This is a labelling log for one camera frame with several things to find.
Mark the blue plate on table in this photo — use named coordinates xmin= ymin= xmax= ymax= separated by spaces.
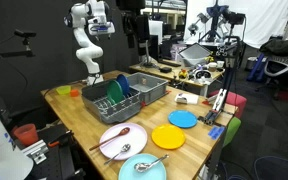
xmin=168 ymin=110 xmax=197 ymax=128

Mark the red plastic bucket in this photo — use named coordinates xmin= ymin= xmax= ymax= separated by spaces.
xmin=14 ymin=124 xmax=39 ymax=146

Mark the pink stool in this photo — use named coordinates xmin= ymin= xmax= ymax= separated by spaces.
xmin=207 ymin=90 xmax=247 ymax=118

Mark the green plate in rack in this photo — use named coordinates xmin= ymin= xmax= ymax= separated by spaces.
xmin=107 ymin=80 xmax=123 ymax=104

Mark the wooden side desk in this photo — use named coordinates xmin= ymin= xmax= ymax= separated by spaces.
xmin=129 ymin=60 xmax=223 ymax=96

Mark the black office chair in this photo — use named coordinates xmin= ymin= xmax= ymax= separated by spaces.
xmin=260 ymin=38 xmax=288 ymax=100

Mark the black power adapter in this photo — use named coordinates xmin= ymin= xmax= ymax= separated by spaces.
xmin=159 ymin=67 xmax=172 ymax=73

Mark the small orange cup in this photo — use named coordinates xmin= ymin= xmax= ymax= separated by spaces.
xmin=70 ymin=89 xmax=79 ymax=97

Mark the large silver metal spoon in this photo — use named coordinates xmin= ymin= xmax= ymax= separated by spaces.
xmin=134 ymin=154 xmax=169 ymax=173

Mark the grey dish drying rack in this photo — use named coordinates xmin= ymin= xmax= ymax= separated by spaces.
xmin=82 ymin=80 xmax=141 ymax=124

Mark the light blue plate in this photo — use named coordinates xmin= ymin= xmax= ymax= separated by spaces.
xmin=118 ymin=154 xmax=167 ymax=180

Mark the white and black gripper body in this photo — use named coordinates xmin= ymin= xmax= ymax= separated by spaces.
xmin=88 ymin=18 xmax=115 ymax=36

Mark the yellow orange plate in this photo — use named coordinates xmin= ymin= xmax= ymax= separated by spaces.
xmin=151 ymin=124 xmax=186 ymax=150

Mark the white tissue box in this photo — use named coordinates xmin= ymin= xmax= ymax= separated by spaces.
xmin=175 ymin=93 xmax=199 ymax=104

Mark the grey lilac plate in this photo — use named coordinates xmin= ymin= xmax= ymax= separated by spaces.
xmin=100 ymin=123 xmax=147 ymax=160

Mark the black camera on stand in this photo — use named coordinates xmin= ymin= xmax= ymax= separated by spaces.
xmin=14 ymin=29 xmax=36 ymax=51

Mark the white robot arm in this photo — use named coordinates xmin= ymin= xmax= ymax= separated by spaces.
xmin=64 ymin=0 xmax=115 ymax=85

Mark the brown wooden spoon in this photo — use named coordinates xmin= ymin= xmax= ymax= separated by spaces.
xmin=89 ymin=127 xmax=130 ymax=151

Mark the dark blue plate in rack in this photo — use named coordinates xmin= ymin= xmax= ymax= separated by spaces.
xmin=116 ymin=74 xmax=129 ymax=96

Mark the grey plastic bin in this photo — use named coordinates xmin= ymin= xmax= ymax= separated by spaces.
xmin=127 ymin=72 xmax=168 ymax=105

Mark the black aluminium camera mount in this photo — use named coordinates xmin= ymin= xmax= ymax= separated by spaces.
xmin=202 ymin=35 xmax=241 ymax=125

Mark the green stool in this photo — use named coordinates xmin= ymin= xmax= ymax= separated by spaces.
xmin=223 ymin=117 xmax=241 ymax=146

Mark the small silver metal spoon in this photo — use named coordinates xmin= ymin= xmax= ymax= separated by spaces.
xmin=104 ymin=144 xmax=131 ymax=165

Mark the black computer monitor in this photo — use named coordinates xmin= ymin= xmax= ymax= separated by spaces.
xmin=136 ymin=15 xmax=153 ymax=67

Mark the blue tape strip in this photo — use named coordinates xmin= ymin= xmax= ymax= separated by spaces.
xmin=208 ymin=127 xmax=225 ymax=140

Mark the clear plastic storage bin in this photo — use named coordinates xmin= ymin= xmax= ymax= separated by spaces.
xmin=179 ymin=43 xmax=210 ymax=67

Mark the yellow toy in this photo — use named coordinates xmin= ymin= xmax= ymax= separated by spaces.
xmin=179 ymin=69 xmax=188 ymax=79

